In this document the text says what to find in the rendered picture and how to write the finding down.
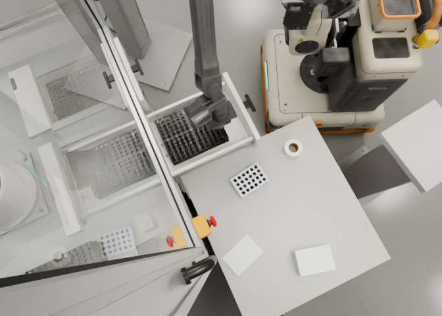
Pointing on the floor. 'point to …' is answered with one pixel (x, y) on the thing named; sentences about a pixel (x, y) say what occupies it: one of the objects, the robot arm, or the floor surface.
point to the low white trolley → (285, 220)
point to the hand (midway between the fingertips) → (220, 124)
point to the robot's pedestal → (399, 157)
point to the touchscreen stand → (144, 37)
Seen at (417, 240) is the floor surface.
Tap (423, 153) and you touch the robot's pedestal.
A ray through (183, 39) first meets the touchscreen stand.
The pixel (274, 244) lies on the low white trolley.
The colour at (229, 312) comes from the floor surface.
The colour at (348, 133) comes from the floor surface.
